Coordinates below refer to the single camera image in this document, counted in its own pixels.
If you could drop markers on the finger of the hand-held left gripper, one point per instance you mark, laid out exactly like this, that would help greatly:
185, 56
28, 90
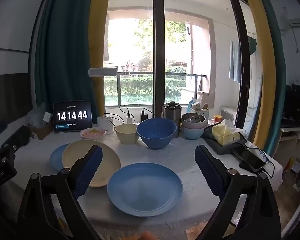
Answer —
18, 136

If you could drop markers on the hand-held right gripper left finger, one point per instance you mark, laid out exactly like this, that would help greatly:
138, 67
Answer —
90, 170

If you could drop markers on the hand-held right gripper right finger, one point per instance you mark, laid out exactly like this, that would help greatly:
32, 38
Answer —
207, 170

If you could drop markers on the cream plate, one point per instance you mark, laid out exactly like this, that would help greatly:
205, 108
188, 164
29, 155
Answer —
110, 162

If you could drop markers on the pink strawberry print bowl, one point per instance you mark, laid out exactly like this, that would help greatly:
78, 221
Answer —
92, 133

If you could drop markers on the cream bowl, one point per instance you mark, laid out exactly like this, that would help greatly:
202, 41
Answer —
126, 133

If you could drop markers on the large blue plate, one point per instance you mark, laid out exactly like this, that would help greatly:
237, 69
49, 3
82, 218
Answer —
145, 190

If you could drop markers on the dark blue bowl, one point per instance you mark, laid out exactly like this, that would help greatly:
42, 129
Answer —
156, 132

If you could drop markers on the white textured tablecloth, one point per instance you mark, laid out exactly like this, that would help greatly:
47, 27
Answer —
190, 160

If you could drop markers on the cardboard box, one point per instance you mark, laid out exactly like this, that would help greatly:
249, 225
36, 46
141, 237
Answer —
41, 132

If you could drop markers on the grey folded cloth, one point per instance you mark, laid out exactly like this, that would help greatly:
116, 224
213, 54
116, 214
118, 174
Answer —
221, 149

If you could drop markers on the clear plastic bag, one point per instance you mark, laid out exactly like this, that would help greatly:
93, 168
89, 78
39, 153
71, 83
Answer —
36, 116

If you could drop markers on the white card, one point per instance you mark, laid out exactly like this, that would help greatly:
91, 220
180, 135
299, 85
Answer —
47, 117

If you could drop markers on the small light blue plate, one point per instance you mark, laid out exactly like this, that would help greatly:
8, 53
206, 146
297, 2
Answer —
56, 158

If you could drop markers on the yellow tissue pack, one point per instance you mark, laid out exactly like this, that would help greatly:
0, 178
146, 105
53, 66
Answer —
225, 135

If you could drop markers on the light blue bowl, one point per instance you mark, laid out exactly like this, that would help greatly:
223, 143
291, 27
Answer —
192, 133

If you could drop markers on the black phone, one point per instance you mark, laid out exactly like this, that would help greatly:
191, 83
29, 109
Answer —
252, 160

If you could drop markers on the white round device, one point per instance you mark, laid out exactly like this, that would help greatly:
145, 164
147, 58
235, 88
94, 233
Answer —
105, 125

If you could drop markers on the red can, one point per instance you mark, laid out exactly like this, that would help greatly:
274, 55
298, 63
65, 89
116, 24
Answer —
218, 119

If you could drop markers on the tablet clock display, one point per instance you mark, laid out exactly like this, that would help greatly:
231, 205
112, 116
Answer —
72, 116

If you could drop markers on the white plastic basket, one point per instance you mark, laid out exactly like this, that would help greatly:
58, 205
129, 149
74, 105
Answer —
201, 113

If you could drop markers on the white charger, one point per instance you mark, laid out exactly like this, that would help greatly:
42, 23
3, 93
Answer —
129, 119

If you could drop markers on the steel tumbler with black lid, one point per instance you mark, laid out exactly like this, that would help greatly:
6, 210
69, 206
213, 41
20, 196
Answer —
172, 116

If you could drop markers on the blue bag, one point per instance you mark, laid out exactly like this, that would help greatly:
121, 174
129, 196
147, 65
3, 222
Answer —
192, 106

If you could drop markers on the black charger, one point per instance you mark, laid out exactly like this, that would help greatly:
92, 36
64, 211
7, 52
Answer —
144, 116

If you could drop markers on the wooden side desk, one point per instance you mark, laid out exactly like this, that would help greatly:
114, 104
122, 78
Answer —
292, 140

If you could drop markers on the teal curtain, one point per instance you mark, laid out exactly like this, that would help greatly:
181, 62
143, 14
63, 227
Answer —
62, 55
277, 80

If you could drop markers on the balcony railing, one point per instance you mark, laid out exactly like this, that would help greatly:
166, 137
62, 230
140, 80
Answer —
140, 85

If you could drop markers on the white desk lamp head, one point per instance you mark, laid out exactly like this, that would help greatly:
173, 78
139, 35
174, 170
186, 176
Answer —
102, 72

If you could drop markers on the light blue hanging towel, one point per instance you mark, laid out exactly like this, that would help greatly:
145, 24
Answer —
234, 62

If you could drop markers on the black monitor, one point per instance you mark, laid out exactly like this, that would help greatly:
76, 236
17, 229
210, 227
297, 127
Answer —
298, 105

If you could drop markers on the yellow curtain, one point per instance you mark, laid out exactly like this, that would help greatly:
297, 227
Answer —
98, 42
262, 67

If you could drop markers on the green hanging garment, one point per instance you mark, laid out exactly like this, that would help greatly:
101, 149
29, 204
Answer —
252, 45

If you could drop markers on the dark door frame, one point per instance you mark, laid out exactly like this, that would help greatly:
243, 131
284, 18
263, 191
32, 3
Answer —
158, 55

